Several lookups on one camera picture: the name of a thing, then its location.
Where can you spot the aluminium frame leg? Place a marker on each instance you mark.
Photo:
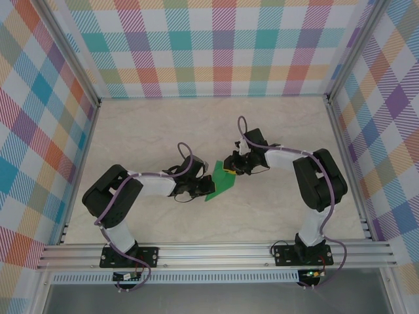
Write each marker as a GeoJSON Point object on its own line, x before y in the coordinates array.
{"type": "Point", "coordinates": [39, 294]}
{"type": "Point", "coordinates": [391, 294]}

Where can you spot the green paper sheet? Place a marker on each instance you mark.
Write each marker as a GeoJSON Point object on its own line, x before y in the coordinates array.
{"type": "Point", "coordinates": [222, 184]}

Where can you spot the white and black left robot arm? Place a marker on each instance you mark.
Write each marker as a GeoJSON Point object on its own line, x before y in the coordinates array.
{"type": "Point", "coordinates": [157, 187]}

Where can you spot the aluminium frame post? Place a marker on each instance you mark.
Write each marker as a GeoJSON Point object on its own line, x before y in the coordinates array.
{"type": "Point", "coordinates": [71, 49]}
{"type": "Point", "coordinates": [357, 49]}

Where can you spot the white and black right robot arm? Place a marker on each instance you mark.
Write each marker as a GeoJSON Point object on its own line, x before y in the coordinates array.
{"type": "Point", "coordinates": [280, 160]}

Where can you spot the aluminium mounting rail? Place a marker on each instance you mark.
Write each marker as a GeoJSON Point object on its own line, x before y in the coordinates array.
{"type": "Point", "coordinates": [212, 255]}

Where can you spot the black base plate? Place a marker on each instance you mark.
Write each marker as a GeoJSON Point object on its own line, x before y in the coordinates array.
{"type": "Point", "coordinates": [284, 258]}
{"type": "Point", "coordinates": [152, 253]}

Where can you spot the aluminium side rail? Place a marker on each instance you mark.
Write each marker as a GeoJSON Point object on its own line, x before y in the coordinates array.
{"type": "Point", "coordinates": [80, 173]}
{"type": "Point", "coordinates": [352, 173]}

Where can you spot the right circuit board green light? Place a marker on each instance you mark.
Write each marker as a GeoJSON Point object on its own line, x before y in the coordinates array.
{"type": "Point", "coordinates": [312, 274]}

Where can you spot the left circuit board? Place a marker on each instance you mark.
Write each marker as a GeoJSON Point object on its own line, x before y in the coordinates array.
{"type": "Point", "coordinates": [126, 277]}

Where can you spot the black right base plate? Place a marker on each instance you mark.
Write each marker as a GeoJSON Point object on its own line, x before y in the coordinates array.
{"type": "Point", "coordinates": [284, 258]}

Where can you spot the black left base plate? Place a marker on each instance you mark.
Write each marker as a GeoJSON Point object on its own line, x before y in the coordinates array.
{"type": "Point", "coordinates": [152, 253]}

